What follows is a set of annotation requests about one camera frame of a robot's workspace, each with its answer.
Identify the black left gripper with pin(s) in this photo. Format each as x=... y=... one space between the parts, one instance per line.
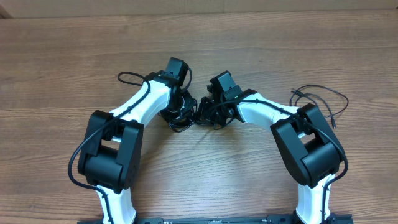
x=191 y=102

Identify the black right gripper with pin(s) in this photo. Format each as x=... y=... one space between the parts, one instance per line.
x=206 y=112

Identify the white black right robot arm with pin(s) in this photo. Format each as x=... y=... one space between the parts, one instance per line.
x=310 y=150

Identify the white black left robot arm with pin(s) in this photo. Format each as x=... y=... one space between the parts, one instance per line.
x=107 y=161

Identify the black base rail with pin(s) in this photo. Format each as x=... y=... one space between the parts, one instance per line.
x=270 y=219

